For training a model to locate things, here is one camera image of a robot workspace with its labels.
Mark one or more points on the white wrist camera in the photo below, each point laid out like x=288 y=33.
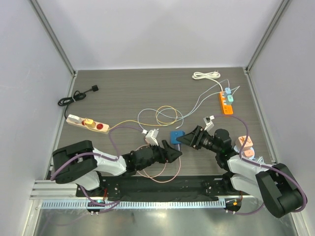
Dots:
x=151 y=136
x=209 y=123

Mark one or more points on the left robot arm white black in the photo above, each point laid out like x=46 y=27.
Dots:
x=81 y=162

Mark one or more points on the blue cube adapter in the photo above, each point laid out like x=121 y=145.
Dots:
x=174 y=135

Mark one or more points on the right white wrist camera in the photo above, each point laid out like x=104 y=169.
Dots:
x=209 y=123

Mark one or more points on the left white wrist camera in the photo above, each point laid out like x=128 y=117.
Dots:
x=151 y=136

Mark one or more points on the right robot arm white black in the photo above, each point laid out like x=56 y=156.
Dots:
x=274 y=185

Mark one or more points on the black mounting base plate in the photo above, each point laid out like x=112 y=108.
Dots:
x=181 y=189

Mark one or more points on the peach cube charger with print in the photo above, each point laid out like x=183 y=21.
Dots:
x=243 y=140

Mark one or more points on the teal charger plug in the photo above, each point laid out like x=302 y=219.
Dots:
x=230 y=99

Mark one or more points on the small pink charger plug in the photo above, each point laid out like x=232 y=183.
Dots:
x=249 y=154

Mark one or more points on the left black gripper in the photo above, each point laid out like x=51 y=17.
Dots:
x=168 y=154

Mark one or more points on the beige power strip red sockets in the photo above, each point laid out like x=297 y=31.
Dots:
x=79 y=122

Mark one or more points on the slotted cable duct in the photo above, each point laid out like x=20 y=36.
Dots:
x=86 y=204

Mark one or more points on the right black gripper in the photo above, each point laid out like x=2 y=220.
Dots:
x=197 y=138

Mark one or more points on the orange power strip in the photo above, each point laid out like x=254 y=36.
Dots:
x=226 y=109

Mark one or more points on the yellow charger plug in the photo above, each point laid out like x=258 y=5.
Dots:
x=90 y=123

